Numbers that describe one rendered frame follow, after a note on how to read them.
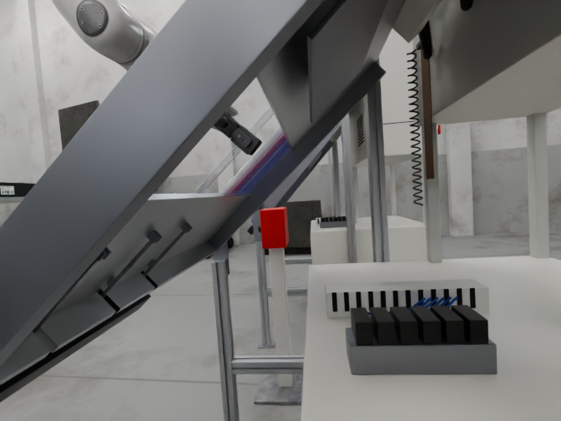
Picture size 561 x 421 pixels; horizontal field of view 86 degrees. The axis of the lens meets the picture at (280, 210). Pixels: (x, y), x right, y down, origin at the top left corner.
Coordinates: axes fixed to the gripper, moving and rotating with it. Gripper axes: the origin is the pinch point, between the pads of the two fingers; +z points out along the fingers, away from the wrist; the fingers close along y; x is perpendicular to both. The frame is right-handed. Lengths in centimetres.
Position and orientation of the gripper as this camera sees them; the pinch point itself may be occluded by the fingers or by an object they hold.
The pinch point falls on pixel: (246, 140)
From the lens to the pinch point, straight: 53.5
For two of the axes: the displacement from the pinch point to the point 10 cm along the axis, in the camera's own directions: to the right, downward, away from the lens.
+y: 1.4, -1.2, 9.8
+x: -6.4, 7.5, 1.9
